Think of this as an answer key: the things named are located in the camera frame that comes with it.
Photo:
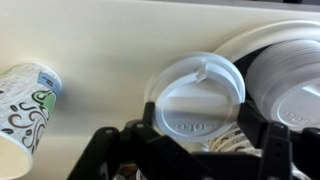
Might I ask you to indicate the white plastic cup lid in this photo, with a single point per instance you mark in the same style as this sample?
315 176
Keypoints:
196 100

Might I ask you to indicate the round white tray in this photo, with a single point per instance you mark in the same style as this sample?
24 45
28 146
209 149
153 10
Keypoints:
266 33

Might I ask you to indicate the pile of white lids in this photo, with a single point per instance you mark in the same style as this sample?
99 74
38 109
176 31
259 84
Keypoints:
286 83

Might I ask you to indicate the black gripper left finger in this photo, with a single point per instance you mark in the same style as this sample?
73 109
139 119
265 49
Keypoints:
100 150

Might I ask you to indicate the shorter patterned paper cup stack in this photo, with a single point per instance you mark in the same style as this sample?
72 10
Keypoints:
230 140

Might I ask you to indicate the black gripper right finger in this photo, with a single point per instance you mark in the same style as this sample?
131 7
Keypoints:
276 150

